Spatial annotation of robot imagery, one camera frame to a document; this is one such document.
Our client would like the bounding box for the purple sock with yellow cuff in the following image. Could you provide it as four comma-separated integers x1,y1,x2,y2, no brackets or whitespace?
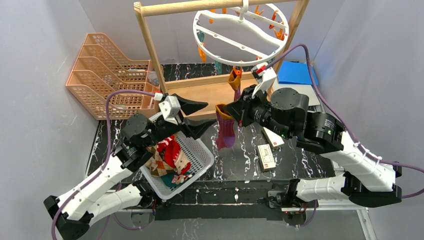
227,71,242,101

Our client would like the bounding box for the beige animal face sock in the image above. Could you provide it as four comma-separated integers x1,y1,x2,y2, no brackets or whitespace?
174,151,191,175

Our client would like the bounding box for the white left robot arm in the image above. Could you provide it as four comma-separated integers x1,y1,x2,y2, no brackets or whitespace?
43,92,215,240

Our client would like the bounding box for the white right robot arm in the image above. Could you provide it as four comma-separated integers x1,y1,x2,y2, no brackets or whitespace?
223,85,402,208

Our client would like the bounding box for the white round clip hanger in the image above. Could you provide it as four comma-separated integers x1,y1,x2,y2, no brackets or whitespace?
192,0,290,67

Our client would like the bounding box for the red white striped sock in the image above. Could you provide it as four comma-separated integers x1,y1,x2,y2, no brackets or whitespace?
156,135,181,168

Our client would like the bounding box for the white plastic laundry basket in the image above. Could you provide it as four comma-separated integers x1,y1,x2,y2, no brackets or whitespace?
140,131,215,200

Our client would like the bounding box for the orange front-centre clothes peg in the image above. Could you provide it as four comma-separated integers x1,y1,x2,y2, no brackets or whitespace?
232,66,243,78

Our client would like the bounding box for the white card box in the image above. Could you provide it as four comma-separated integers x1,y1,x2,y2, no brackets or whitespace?
262,127,285,150

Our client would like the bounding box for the teal front clothes peg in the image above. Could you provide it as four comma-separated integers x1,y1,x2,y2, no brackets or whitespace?
214,60,222,75

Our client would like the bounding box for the argyle brown sock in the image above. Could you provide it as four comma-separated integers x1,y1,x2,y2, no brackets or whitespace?
144,146,176,178

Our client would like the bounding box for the blue folder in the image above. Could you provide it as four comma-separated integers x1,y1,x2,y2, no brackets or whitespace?
277,61,312,85

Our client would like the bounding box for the small white printed box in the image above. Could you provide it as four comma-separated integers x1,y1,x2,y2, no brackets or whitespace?
257,144,276,172

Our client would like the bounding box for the orange front-left clothes peg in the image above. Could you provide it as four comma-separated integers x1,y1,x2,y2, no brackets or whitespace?
197,46,207,63

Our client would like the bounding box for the dark green sock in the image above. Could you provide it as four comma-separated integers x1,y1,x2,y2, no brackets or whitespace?
160,172,193,188

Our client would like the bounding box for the white paper sheet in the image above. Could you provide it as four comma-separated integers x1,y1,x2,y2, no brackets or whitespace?
269,72,321,106

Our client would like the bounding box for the peach plastic file organizer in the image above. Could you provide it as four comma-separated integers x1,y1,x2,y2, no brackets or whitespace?
65,33,160,120

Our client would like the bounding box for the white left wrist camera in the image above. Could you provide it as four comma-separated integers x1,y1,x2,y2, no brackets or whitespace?
153,92,181,124

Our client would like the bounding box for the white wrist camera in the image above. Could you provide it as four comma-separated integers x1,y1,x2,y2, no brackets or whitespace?
251,62,277,98
153,92,181,124

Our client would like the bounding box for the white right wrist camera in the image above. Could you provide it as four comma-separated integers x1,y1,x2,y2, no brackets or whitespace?
251,62,277,98

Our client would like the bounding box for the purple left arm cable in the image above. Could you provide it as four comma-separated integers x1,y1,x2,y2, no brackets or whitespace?
50,89,157,240

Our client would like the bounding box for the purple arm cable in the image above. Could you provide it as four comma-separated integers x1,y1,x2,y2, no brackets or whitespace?
50,89,157,240
264,43,424,200

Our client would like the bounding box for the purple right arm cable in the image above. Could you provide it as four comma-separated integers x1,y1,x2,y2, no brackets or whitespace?
264,43,424,200

